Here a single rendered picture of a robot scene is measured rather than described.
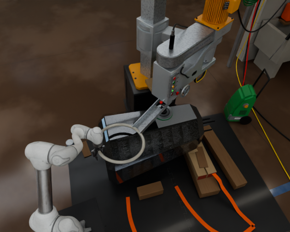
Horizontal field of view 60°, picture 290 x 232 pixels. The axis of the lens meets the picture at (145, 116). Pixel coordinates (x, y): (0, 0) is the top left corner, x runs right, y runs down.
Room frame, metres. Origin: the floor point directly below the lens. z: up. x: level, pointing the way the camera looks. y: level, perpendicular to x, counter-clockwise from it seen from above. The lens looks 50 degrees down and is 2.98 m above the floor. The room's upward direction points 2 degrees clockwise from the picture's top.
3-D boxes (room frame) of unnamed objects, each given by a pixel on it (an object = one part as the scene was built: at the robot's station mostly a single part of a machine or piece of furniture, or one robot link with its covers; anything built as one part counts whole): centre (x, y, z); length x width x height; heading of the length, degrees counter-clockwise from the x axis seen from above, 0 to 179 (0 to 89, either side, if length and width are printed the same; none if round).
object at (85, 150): (1.82, 0.81, 0.02); 0.25 x 0.10 x 0.01; 27
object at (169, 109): (1.84, -0.20, 0.84); 0.21 x 0.21 x 0.01
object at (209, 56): (2.32, -0.65, 1.34); 0.19 x 0.19 x 0.20
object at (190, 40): (2.10, -0.44, 1.61); 0.96 x 0.25 x 0.17; 138
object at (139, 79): (2.57, -0.05, 0.76); 0.49 x 0.49 x 0.05; 17
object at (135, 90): (2.57, -0.05, 0.37); 0.66 x 0.66 x 0.74; 17
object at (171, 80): (1.71, -0.24, 1.37); 0.08 x 0.03 x 0.28; 138
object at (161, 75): (1.90, -0.26, 1.32); 0.36 x 0.22 x 0.45; 138
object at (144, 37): (2.50, -0.23, 1.36); 0.74 x 0.34 x 0.25; 68
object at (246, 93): (2.53, -1.42, 0.43); 0.35 x 0.35 x 0.87; 2
